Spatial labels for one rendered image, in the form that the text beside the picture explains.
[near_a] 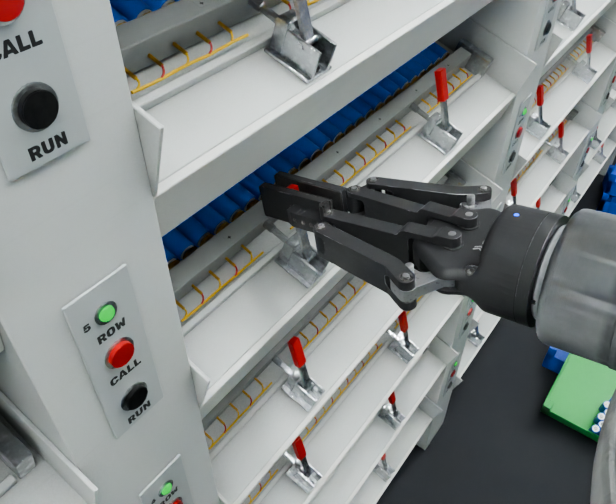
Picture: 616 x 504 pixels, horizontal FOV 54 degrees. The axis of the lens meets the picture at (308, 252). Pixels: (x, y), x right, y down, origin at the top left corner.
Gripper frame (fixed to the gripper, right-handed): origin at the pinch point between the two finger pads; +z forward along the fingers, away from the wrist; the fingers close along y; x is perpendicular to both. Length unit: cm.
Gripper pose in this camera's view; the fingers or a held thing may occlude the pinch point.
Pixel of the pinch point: (303, 202)
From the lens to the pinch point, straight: 49.9
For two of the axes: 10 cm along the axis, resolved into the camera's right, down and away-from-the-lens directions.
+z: -7.9, -2.7, 5.5
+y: 6.0, -5.4, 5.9
